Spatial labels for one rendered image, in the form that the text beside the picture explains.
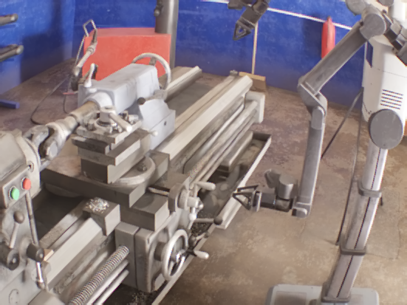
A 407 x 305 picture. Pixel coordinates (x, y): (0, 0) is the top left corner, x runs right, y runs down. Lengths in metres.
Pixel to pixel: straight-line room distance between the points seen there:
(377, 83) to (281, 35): 4.25
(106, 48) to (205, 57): 1.72
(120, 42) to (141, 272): 3.20
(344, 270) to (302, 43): 4.08
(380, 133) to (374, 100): 0.12
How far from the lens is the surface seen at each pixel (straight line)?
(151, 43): 4.73
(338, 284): 2.07
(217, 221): 2.11
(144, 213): 1.76
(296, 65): 5.85
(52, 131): 1.75
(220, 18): 5.97
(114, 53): 4.80
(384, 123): 1.66
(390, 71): 1.59
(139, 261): 1.84
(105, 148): 1.69
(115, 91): 2.01
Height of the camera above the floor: 1.82
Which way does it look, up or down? 27 degrees down
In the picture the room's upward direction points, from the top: 4 degrees clockwise
